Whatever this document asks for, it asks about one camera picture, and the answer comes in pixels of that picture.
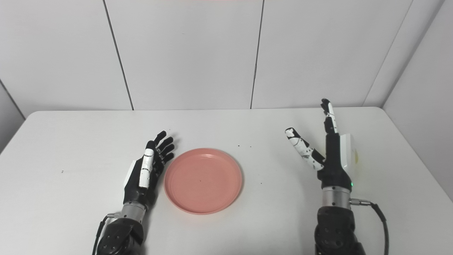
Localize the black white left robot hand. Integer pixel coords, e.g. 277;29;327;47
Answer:
123;131;175;209

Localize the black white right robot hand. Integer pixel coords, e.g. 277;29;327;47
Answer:
285;98;355;193

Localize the pink round plate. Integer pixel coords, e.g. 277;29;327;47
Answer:
164;148;243;215

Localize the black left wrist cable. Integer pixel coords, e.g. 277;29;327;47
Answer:
92;212;121;255

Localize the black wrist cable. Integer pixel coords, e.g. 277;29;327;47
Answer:
350;198;390;255
92;212;121;255

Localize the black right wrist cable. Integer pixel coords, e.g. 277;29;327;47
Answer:
350;198;390;255

